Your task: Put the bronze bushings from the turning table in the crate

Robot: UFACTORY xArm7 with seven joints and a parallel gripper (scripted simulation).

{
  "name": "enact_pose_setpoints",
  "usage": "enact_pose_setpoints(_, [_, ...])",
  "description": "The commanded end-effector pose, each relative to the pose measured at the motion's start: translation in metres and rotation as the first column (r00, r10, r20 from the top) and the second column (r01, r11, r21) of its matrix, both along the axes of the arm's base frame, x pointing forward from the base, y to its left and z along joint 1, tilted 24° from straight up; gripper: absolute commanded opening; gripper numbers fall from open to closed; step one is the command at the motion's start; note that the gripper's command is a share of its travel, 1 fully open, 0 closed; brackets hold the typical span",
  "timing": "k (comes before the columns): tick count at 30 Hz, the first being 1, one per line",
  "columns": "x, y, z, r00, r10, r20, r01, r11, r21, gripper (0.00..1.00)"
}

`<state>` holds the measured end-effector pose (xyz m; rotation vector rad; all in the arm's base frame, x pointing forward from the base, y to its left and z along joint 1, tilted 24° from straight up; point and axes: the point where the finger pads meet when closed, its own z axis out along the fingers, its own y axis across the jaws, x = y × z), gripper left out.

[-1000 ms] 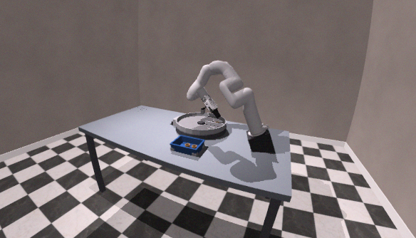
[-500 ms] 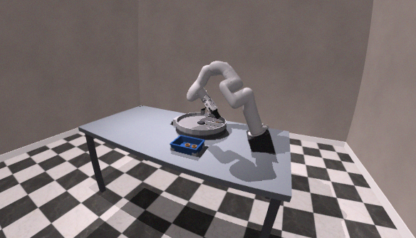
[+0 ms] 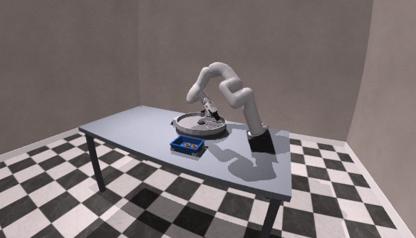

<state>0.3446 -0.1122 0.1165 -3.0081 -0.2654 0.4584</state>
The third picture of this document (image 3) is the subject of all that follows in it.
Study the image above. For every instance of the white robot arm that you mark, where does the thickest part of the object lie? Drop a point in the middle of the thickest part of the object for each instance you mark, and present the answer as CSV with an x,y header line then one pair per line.
x,y
243,97

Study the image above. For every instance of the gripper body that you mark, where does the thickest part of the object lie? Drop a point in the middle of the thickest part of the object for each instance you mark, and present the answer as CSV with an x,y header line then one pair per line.
x,y
210,106

